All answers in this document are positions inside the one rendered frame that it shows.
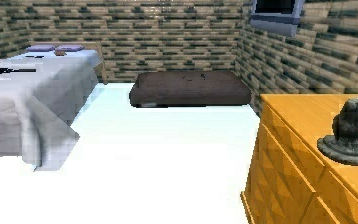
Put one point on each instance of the yellow wooden chest of drawers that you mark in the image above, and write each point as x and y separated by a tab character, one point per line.
297	166

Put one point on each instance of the black laptop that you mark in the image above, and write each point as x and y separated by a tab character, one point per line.
7	70

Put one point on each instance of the dark brown floor cushion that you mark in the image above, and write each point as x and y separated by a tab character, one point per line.
190	89

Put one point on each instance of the purple pillow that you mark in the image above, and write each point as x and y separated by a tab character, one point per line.
70	48
40	48

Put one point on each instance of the small brown box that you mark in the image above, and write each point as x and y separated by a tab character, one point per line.
60	52

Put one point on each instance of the bed with white cover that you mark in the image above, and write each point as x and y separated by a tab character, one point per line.
43	96

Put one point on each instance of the grey framed window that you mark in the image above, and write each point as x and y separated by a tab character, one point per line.
276	15

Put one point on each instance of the small black flat object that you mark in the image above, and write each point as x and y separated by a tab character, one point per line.
34	57

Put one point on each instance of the dark grey bird statue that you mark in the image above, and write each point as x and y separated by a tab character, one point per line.
348	133

